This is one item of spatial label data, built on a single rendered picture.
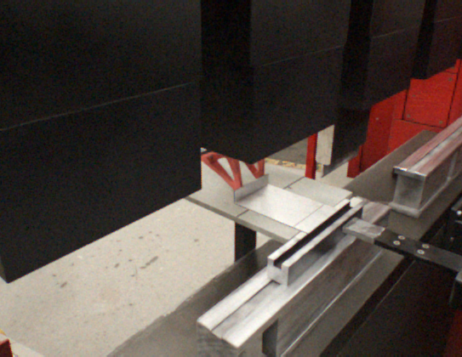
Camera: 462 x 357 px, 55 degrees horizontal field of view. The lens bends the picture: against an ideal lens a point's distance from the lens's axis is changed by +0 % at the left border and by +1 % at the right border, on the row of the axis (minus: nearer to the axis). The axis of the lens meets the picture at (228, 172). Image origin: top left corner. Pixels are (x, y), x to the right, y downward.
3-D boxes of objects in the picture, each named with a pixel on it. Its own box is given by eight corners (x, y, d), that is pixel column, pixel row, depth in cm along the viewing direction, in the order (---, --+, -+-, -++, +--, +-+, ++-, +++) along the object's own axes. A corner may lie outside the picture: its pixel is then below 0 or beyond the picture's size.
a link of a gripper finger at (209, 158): (274, 177, 69) (252, 121, 68) (245, 193, 64) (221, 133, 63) (244, 184, 74) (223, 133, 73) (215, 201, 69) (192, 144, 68)
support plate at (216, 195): (227, 155, 86) (227, 151, 86) (351, 197, 70) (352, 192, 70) (156, 187, 74) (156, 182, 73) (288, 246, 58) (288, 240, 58)
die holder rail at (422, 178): (460, 143, 125) (468, 110, 121) (484, 148, 121) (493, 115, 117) (387, 209, 90) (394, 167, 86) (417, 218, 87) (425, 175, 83)
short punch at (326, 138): (350, 154, 63) (359, 88, 59) (363, 157, 62) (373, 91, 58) (314, 176, 57) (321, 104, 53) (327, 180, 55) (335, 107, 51)
